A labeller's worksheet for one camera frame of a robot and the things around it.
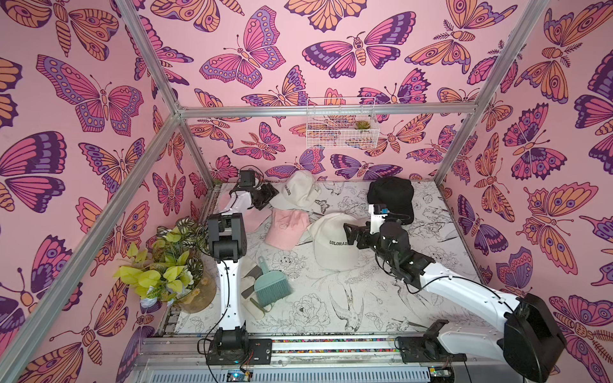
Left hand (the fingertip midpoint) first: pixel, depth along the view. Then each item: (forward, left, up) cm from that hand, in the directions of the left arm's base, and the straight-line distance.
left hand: (278, 193), depth 111 cm
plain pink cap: (-20, -6, +1) cm, 21 cm away
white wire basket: (+11, -28, +30) cm, 42 cm away
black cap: (-5, -53, +5) cm, 53 cm away
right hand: (-28, -31, +16) cm, 45 cm away
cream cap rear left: (0, -10, +2) cm, 11 cm away
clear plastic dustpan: (-37, +8, -5) cm, 38 cm away
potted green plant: (-47, +22, +20) cm, 56 cm away
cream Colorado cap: (-28, -24, -2) cm, 37 cm away
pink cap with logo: (-12, +10, -3) cm, 16 cm away
